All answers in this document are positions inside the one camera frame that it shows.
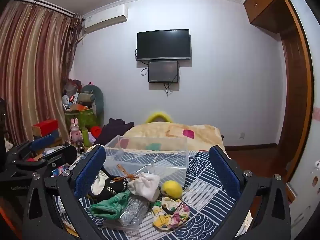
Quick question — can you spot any red box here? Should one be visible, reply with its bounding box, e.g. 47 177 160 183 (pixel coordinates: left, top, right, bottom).
32 119 60 137

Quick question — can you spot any silver glitter pouch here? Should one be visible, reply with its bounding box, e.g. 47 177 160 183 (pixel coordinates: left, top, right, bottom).
104 195 150 231

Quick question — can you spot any yellow fluffy cushion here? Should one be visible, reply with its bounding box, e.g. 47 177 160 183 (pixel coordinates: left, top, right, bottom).
145 110 174 124

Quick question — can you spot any black printed pouch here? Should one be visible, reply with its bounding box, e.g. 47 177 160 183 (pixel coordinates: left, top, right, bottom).
99 174 129 198

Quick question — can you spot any beige fleece blanket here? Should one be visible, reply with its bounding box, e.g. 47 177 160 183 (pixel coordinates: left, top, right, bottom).
122 122 224 153

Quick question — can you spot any curtain rail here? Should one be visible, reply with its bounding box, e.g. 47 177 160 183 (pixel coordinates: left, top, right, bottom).
11 0 84 21

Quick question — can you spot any black wall television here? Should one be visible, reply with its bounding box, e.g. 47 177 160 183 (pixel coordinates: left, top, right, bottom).
136 29 192 61

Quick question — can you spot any green storage bag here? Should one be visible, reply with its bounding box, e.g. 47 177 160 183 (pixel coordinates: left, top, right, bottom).
64 107 98 131

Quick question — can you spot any floral fabric scrunchie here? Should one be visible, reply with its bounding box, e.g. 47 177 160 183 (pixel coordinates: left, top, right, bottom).
151 197 191 230

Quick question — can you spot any pile of assorted toys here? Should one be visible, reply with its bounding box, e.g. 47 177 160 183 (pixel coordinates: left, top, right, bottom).
61 79 83 112

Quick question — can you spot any green knitted sock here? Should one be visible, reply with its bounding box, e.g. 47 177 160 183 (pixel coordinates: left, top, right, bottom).
90 189 132 219

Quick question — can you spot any green bottle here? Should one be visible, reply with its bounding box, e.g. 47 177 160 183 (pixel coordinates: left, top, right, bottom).
82 127 91 147

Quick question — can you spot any white sock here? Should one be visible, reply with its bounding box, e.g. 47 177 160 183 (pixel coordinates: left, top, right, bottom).
90 170 109 196

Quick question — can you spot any wardrobe with sliding door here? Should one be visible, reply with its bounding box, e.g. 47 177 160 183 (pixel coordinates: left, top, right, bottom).
278 0 320 232

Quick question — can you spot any pink bunny toy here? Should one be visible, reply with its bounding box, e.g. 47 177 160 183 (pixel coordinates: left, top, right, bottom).
69 118 84 145

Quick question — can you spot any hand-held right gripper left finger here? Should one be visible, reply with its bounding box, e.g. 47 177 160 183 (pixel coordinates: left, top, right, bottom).
22 145 107 240

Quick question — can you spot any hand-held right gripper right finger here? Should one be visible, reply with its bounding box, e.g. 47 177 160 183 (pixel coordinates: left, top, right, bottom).
209 145 292 240

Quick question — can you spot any dark purple cloth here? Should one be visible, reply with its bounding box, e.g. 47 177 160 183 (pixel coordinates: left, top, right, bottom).
94 118 135 146

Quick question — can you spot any yellow plush ball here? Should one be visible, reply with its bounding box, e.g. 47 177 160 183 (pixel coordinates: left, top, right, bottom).
161 180 183 198

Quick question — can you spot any white drawstring pouch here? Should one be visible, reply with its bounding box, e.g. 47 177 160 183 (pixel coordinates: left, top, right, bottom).
127 172 160 202

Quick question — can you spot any clear plastic storage box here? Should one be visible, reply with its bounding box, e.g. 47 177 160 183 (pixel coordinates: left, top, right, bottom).
103 135 188 188

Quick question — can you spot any wooden overhead cabinet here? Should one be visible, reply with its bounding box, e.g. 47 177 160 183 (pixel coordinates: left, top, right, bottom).
243 0 296 33

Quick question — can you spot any white air conditioner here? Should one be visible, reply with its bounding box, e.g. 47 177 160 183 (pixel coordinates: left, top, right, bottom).
81 4 128 34

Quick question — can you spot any small black monitor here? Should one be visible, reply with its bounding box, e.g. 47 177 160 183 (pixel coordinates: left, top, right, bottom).
148 60 180 83

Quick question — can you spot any striped brown curtain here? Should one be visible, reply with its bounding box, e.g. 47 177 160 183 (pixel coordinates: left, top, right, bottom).
0 0 83 146

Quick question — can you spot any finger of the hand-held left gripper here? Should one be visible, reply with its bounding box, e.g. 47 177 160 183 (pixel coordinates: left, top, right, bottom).
7 134 62 161
5 144 78 178

